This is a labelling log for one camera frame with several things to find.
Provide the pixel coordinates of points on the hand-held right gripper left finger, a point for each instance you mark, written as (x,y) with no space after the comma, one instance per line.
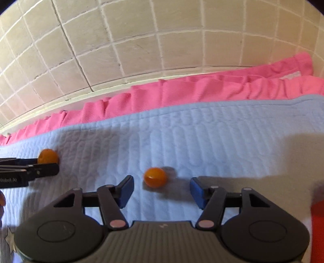
(126,191)

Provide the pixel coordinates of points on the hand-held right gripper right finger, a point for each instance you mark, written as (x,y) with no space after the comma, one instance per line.
(197,191)

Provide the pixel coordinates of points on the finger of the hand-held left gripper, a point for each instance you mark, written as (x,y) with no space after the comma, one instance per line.
(43,170)
(17,161)

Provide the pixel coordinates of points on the small orange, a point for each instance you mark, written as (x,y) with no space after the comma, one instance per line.
(48,156)
(155,177)

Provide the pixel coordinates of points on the person's left hand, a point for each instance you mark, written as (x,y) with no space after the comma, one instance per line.
(2,198)

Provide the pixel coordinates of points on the light blue quilted mat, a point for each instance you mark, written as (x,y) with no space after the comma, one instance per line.
(202,139)

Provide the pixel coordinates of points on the white printed cloth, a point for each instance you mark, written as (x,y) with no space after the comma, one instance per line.
(6,242)

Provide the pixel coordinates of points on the pink cloth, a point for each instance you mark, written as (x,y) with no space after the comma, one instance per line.
(177,93)

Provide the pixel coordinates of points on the red rimmed white tray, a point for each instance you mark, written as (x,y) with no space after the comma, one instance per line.
(318,227)

